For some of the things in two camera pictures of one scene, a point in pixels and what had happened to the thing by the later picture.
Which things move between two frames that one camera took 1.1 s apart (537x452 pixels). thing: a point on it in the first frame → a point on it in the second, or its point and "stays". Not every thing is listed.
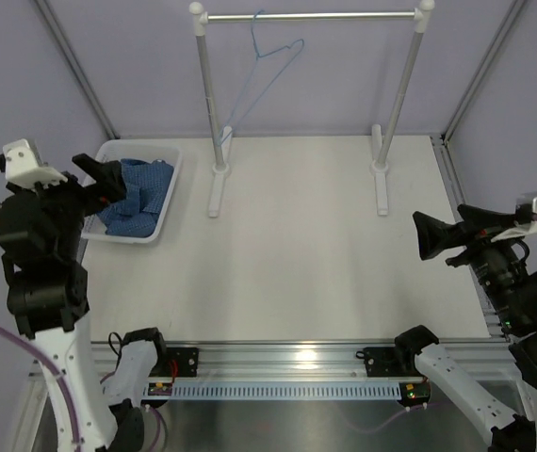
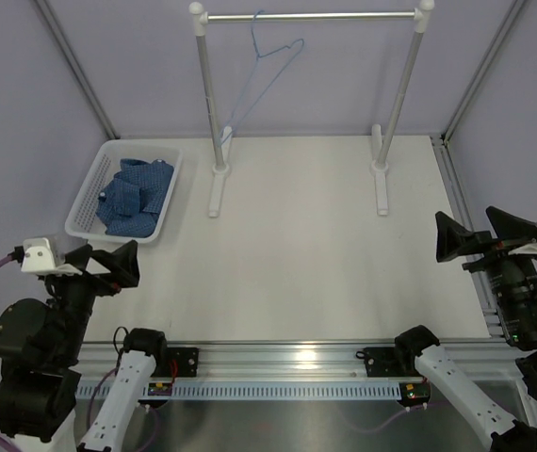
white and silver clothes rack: [382, 149] stays
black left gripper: [109, 186] → [122, 262]
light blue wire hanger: [250, 79] stays
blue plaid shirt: [146, 186] stays
